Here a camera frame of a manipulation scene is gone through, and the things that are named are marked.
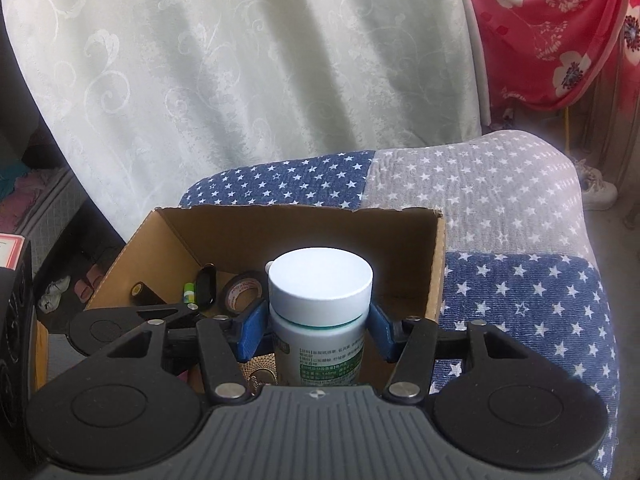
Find black key fob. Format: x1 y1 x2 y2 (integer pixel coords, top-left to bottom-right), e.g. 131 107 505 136
195 266 217 311

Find pink purple cloth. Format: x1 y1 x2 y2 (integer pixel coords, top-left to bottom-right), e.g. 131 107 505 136
0 160 53 223

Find red white carton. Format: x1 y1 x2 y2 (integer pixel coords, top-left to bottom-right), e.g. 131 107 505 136
0 232 27 270

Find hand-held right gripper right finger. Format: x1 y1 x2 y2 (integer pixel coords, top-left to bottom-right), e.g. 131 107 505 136
369 305 538 404

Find black tape roll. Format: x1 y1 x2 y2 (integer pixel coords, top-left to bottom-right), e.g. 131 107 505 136
222 271 271 317

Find pink floral cloth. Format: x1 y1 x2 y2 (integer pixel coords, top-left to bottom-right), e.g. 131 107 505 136
452 0 640 111

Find white black shoe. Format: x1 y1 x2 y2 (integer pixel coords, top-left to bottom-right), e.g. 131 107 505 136
39 275 72 312

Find brown cardboard box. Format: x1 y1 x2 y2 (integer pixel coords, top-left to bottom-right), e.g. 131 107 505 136
35 205 447 396

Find dark pink slippers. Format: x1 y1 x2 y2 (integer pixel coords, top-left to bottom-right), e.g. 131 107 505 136
74 267 106 303

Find small black bottle gold cap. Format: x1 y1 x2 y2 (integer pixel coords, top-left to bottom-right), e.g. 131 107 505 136
131 281 168 306

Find patchwork star blanket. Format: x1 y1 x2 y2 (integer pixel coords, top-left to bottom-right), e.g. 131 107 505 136
177 130 621 480

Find white patterned curtain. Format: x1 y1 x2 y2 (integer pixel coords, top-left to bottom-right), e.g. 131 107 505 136
0 0 493 236

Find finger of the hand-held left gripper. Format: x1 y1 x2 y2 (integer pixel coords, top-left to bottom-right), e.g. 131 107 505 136
139 302 207 334

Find white quilted mattress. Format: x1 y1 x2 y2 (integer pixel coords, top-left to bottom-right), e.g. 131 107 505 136
17 167 106 258

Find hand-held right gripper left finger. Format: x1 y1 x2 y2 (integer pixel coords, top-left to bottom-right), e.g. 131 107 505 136
82 297 269 404

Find white sneaker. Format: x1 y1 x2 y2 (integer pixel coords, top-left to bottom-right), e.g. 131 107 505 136
570 157 619 211

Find white pill bottle green label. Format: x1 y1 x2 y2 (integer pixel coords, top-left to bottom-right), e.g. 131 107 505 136
265 247 375 388

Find black patterned box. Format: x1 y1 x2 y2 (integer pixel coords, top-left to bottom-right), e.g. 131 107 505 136
0 240 37 411

